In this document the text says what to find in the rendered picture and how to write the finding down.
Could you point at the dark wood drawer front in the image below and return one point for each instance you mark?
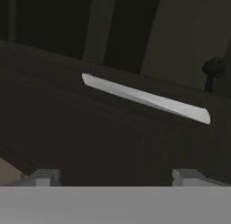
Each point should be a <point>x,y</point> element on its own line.
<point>90,125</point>

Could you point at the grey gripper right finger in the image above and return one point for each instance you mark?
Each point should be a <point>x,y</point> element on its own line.
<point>189,178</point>

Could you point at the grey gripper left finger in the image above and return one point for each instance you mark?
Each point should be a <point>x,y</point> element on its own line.
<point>45,177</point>

